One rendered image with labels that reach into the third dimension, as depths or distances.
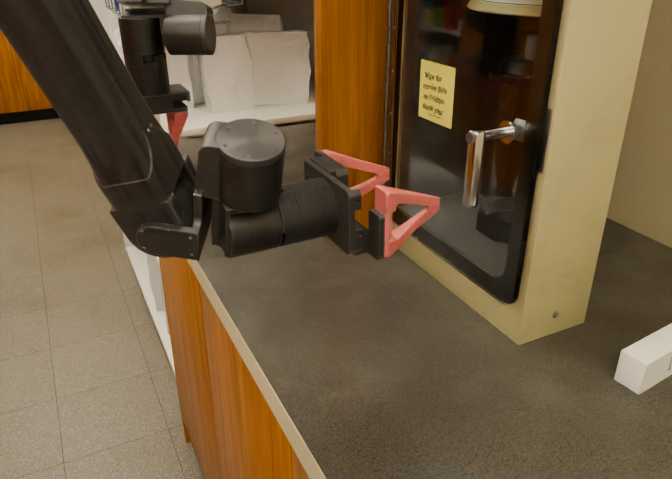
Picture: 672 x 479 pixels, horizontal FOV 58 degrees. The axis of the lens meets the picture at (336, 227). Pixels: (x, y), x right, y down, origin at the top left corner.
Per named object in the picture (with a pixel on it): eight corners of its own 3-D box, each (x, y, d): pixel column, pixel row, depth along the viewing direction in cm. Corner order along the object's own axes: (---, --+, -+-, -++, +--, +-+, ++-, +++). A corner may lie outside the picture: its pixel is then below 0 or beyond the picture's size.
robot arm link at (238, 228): (203, 230, 59) (220, 273, 56) (202, 176, 54) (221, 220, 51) (270, 216, 62) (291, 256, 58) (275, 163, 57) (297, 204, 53)
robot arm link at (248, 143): (162, 188, 61) (137, 252, 55) (154, 90, 53) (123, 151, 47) (282, 206, 61) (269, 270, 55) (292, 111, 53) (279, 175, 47)
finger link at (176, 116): (194, 159, 92) (187, 97, 88) (146, 166, 89) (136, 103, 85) (183, 146, 97) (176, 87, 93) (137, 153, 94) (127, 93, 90)
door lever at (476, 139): (507, 203, 70) (492, 195, 72) (518, 123, 66) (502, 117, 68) (469, 212, 68) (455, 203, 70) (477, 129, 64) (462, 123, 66)
